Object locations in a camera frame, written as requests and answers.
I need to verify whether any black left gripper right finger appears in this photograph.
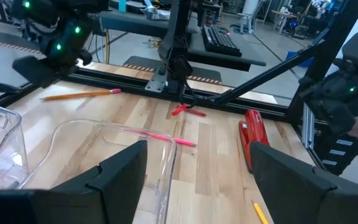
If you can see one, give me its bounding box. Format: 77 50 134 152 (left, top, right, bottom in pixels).
249 141 358 224

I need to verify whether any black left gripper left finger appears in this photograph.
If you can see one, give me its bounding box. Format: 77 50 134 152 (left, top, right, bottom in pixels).
0 139 149 224

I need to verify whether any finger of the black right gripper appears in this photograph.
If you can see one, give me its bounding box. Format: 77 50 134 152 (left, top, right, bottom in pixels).
11 55 75 90

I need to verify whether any yellow pencil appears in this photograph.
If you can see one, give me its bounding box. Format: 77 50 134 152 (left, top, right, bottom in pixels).
251 200 270 224

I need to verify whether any clear plastic bin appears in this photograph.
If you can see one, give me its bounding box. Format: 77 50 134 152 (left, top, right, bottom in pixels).
0 99 30 191
19 119 179 224

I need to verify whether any pink pencil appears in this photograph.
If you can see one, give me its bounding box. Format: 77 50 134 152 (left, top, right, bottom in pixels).
121 126 198 148

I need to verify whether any red eraser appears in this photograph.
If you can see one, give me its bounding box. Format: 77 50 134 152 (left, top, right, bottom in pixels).
170 103 188 117

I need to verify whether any red crayon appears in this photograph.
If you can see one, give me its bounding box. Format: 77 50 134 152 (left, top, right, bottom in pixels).
185 108 208 118

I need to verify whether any red stapler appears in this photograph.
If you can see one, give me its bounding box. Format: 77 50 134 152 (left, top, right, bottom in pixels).
238 108 271 172

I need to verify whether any black striped floor mat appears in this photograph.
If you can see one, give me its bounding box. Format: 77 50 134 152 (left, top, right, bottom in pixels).
122 55 223 85

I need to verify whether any clear plastic bag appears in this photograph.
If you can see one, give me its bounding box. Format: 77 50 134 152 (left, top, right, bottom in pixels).
142 0 171 21

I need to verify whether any grey mounting plate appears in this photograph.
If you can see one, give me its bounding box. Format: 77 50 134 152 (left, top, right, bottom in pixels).
144 67 168 93

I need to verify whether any blue floor bin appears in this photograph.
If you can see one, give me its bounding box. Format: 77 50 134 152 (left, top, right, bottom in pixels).
285 50 314 68

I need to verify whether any dark grey desk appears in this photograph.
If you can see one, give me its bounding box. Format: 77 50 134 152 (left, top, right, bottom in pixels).
99 8 267 73

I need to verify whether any black keyboard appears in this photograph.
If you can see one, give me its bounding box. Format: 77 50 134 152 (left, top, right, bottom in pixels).
201 25 243 58

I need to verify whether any grey office chair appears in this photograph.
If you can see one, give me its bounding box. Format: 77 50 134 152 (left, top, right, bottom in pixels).
230 11 258 35

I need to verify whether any yellow cable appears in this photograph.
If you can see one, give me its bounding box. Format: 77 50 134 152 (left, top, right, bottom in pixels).
103 29 111 65

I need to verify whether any black aluminium table frame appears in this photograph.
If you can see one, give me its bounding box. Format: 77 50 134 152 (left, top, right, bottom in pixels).
0 0 358 177

